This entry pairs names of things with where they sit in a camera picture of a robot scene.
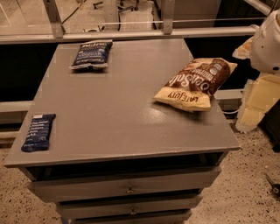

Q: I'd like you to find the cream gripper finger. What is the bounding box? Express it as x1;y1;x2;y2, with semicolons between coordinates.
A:
232;38;253;60
235;73;280;133

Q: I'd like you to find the blue chip bag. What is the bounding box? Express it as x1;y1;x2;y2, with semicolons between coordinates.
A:
70;39;113;70

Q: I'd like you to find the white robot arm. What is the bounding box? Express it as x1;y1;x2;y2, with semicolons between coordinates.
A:
233;9;280;133

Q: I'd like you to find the brown sea salt chip bag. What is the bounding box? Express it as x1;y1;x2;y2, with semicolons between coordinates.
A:
154;58;237;111

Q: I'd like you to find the blue rxbar blueberry bar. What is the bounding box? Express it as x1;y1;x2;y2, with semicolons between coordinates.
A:
21;114;56;152

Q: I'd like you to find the black tool on floor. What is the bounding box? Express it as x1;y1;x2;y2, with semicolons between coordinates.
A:
265;173;280;197

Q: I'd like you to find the top grey drawer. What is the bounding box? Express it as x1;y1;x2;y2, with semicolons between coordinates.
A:
28;166;221;202

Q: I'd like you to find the grey drawer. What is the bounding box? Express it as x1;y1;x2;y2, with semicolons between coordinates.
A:
57;194;202;220
28;166;221;202
71;210;192;224

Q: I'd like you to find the middle grey drawer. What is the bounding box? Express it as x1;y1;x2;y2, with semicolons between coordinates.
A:
57;194;202;220

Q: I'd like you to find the bottom grey drawer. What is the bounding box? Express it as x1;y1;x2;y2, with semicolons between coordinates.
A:
71;210;192;224

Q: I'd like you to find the grey drawer cabinet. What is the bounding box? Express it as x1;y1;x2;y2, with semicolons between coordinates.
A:
3;38;241;224

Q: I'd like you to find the metal railing frame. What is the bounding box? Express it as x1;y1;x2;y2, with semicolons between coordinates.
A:
0;0;279;45

